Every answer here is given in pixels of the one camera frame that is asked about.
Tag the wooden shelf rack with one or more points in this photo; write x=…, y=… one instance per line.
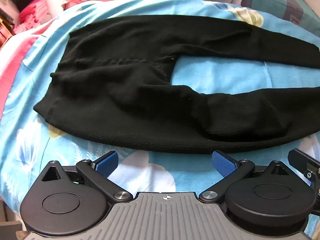
x=5, y=27

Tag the black pants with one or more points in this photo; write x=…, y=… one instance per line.
x=140, y=97

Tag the stack of pink towels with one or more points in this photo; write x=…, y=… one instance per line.
x=32, y=11

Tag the blue floral bedsheet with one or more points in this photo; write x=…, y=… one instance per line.
x=225, y=77

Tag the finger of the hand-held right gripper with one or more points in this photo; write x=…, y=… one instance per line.
x=298, y=158

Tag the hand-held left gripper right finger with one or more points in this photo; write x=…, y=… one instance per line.
x=222, y=163

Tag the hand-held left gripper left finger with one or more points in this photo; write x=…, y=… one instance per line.
x=108, y=163

